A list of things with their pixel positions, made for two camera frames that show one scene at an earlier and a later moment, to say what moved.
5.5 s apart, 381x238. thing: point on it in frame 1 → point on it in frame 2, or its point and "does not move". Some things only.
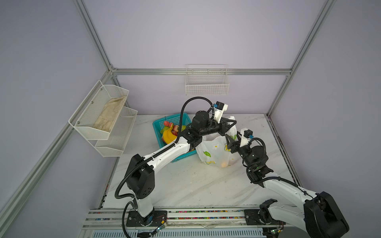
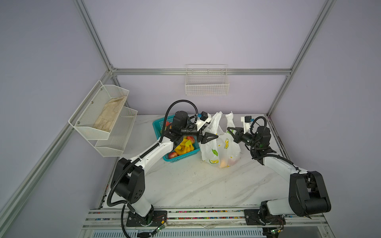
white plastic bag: (213, 150) does not move
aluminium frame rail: (245, 71) does not move
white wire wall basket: (207, 79) does not move
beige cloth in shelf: (108, 113) does not move
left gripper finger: (227, 126) → (208, 137)
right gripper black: (231, 145) → (237, 138)
